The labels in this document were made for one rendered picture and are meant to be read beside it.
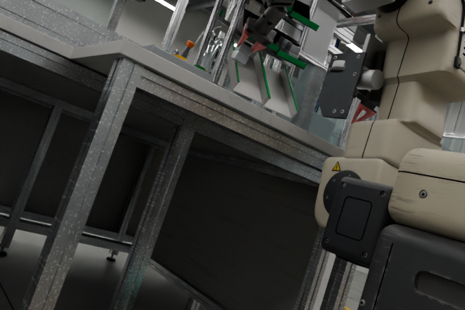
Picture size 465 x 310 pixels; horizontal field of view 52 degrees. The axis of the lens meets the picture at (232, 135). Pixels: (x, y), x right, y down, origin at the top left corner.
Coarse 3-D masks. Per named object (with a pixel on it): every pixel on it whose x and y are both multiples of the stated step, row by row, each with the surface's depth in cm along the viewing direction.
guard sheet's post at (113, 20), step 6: (120, 0) 160; (126, 0) 161; (114, 6) 159; (120, 6) 160; (114, 12) 159; (120, 12) 160; (114, 18) 160; (108, 24) 158; (114, 24) 159; (114, 30) 160
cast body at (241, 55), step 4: (244, 44) 158; (248, 44) 159; (236, 48) 161; (240, 48) 158; (244, 48) 158; (248, 48) 159; (232, 52) 163; (236, 52) 159; (240, 52) 157; (244, 52) 159; (248, 52) 159; (232, 56) 160; (236, 56) 157; (240, 56) 157; (244, 56) 158; (248, 56) 159; (232, 60) 165; (236, 60) 162; (240, 60) 158; (244, 60) 158; (244, 64) 158
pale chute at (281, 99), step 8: (272, 72) 193; (280, 72) 196; (272, 80) 188; (280, 80) 192; (288, 80) 188; (272, 88) 184; (280, 88) 188; (288, 88) 186; (272, 96) 179; (280, 96) 183; (288, 96) 183; (264, 104) 171; (272, 104) 175; (280, 104) 178; (288, 104) 181; (296, 104) 176; (280, 112) 174; (288, 112) 178; (296, 112) 174
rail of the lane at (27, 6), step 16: (0, 0) 111; (16, 0) 113; (32, 0) 116; (48, 0) 117; (16, 16) 114; (32, 16) 115; (48, 16) 117; (64, 16) 120; (80, 16) 122; (48, 32) 118; (64, 32) 120; (80, 32) 122; (96, 32) 125; (112, 32) 127
